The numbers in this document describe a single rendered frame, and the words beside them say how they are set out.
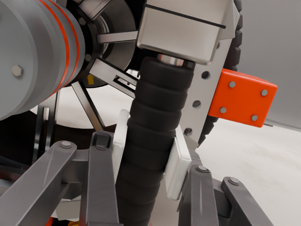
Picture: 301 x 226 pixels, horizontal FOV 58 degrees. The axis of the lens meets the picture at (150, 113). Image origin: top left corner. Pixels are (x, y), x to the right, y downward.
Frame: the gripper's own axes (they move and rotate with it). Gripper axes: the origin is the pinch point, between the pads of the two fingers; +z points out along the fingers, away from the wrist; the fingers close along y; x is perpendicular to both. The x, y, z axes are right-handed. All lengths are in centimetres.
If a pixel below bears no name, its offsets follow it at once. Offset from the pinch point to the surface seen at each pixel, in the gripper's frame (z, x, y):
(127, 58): 68, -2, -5
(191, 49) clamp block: -1.2, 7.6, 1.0
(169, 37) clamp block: -1.2, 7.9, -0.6
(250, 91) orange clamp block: 20.7, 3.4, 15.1
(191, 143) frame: 20.5, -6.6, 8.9
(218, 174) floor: 171, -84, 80
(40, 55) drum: 7.2, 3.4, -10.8
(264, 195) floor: 154, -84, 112
